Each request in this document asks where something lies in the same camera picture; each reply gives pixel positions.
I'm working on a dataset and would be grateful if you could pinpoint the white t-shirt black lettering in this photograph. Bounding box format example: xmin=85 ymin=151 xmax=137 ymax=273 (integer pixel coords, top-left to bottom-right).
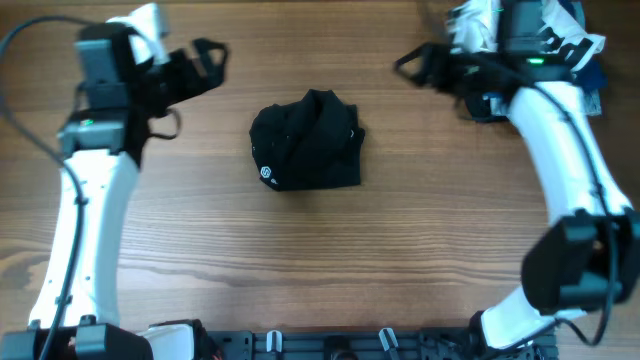
xmin=447 ymin=0 xmax=606 ymax=73

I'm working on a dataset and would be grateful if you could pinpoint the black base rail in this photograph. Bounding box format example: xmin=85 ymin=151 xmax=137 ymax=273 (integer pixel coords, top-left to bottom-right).
xmin=208 ymin=328 xmax=559 ymax=360

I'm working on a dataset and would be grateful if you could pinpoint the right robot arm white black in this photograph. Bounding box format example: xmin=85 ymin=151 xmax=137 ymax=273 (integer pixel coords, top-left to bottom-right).
xmin=393 ymin=42 xmax=639 ymax=358

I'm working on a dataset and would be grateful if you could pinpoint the grey denim folded garment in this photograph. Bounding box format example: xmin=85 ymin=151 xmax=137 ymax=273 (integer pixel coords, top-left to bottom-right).
xmin=583 ymin=90 xmax=602 ymax=116

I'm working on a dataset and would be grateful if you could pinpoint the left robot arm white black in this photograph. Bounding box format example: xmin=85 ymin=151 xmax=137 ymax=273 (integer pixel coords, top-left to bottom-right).
xmin=1 ymin=31 xmax=227 ymax=359

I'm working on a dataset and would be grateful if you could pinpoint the navy blue folded garment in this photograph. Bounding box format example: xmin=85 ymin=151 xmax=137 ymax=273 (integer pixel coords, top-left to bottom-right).
xmin=558 ymin=0 xmax=608 ymax=92

